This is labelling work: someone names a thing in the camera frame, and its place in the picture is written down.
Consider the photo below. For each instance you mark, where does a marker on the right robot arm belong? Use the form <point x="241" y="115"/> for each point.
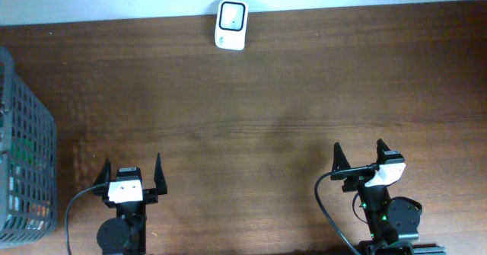
<point x="392" y="221"/>

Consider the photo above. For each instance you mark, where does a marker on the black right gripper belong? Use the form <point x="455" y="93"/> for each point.
<point x="357" y="180"/>

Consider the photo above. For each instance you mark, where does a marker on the grey plastic mesh basket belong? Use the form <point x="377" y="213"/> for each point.
<point x="29" y="197"/>

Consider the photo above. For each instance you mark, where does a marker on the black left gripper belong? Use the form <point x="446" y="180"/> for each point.
<point x="151" y="196"/>

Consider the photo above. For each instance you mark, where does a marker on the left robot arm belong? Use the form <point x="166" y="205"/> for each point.
<point x="126" y="232"/>

